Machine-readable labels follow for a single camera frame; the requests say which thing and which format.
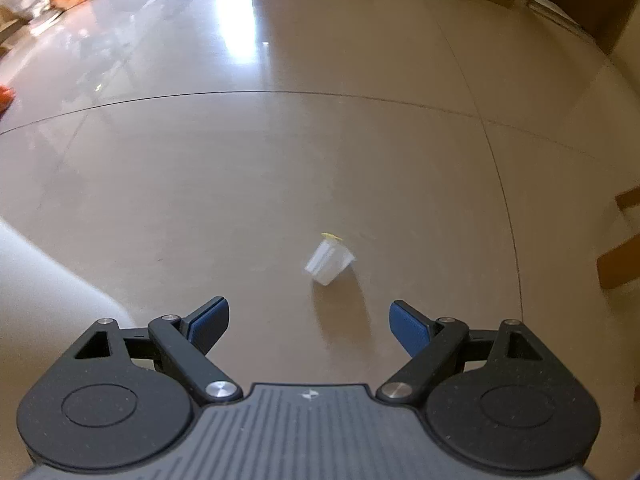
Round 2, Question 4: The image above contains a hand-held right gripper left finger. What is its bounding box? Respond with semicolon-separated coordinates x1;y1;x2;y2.
59;296;244;405

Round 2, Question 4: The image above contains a wooden chair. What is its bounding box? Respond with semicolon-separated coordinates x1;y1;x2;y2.
596;187;640;291

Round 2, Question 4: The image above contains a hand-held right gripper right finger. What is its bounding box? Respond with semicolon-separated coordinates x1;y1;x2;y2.
375;300;561;405

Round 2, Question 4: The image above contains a white trash bin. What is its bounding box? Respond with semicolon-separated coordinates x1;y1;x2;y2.
0;220;135;376

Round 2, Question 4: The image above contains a small white plastic cup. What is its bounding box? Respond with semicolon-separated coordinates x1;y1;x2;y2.
304;232;357;286

